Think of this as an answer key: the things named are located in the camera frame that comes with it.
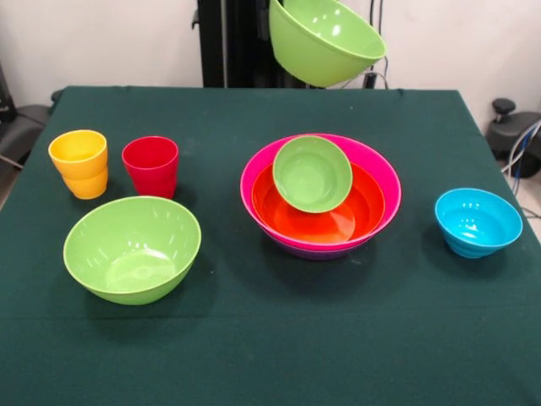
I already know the blue and white cable bundle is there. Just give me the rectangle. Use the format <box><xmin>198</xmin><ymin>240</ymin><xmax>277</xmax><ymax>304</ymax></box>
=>
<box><xmin>500</xmin><ymin>120</ymin><xmax>541</xmax><ymax>178</ymax></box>

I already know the black chair with round knob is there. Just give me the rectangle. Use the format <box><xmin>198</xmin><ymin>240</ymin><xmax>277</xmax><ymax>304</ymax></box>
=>
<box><xmin>485</xmin><ymin>97</ymin><xmax>541</xmax><ymax>178</ymax></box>

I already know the yellow cup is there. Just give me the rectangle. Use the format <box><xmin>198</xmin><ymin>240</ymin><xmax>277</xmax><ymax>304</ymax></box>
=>
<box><xmin>47</xmin><ymin>129</ymin><xmax>109</xmax><ymax>200</ymax></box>

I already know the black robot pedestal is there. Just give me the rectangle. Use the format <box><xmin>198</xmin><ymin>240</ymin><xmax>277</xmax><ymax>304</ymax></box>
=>
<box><xmin>192</xmin><ymin>0</ymin><xmax>339</xmax><ymax>90</ymax></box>

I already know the orange bowl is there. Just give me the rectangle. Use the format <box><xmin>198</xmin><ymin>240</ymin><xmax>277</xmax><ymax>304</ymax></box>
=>
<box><xmin>250</xmin><ymin>162</ymin><xmax>386</xmax><ymax>244</ymax></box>

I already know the medium green bowl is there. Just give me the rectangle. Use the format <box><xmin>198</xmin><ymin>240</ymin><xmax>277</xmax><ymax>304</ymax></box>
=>
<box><xmin>269</xmin><ymin>0</ymin><xmax>388</xmax><ymax>89</ymax></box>

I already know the purple bowl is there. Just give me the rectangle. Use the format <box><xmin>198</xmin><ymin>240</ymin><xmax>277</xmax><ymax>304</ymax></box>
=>
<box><xmin>270</xmin><ymin>239</ymin><xmax>375</xmax><ymax>261</ymax></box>

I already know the small blue bowl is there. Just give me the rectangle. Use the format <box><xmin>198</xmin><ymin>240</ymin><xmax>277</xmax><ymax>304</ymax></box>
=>
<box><xmin>434</xmin><ymin>188</ymin><xmax>524</xmax><ymax>259</ymax></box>

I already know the dark green tablecloth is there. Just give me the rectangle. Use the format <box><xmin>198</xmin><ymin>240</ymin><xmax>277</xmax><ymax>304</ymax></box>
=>
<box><xmin>0</xmin><ymin>86</ymin><xmax>541</xmax><ymax>406</ymax></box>

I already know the large green bowl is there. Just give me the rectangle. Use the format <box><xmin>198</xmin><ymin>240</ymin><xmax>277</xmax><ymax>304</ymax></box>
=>
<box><xmin>63</xmin><ymin>195</ymin><xmax>203</xmax><ymax>306</ymax></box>

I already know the black wall cable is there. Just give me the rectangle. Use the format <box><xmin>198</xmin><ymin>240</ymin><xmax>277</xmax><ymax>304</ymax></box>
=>
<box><xmin>369</xmin><ymin>0</ymin><xmax>390</xmax><ymax>89</ymax></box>

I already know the black office chair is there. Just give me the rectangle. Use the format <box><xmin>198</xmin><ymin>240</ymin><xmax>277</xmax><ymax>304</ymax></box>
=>
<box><xmin>0</xmin><ymin>63</ymin><xmax>63</xmax><ymax>170</ymax></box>

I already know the pink bowl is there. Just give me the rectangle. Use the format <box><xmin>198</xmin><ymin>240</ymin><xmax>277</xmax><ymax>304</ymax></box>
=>
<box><xmin>239</xmin><ymin>133</ymin><xmax>403</xmax><ymax>250</ymax></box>

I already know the small ribbed green bowl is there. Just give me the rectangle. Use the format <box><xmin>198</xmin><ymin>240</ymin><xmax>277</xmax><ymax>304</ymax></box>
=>
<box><xmin>272</xmin><ymin>134</ymin><xmax>354</xmax><ymax>214</ymax></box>

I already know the red cup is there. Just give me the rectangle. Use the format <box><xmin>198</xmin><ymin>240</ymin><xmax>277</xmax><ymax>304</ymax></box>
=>
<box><xmin>121</xmin><ymin>135</ymin><xmax>180</xmax><ymax>200</ymax></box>

